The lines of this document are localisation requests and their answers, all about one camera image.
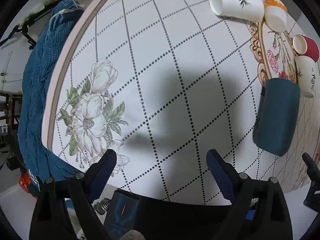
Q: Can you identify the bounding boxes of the dark teal cup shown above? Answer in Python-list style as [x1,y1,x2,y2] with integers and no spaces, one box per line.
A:
[253,78,300,157]

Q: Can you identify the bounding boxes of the white cup black calligraphy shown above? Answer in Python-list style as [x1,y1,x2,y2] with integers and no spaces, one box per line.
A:
[296,56,316,99]

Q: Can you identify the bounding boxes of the red paper cup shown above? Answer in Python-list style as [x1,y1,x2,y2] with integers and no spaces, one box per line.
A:
[292,34,319,62]

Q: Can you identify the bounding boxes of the orange and white cup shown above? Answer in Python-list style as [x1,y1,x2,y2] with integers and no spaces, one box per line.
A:
[263,0,288,33]

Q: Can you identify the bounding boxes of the white cup bamboo print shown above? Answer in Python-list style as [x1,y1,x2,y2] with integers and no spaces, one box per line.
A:
[208,0,265,23]

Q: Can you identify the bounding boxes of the floral diamond pattern tablecloth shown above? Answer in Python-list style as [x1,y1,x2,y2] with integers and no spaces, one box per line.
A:
[42,0,319,205]

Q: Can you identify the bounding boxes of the blue knitted blanket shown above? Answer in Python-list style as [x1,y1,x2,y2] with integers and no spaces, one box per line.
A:
[17,0,84,196]

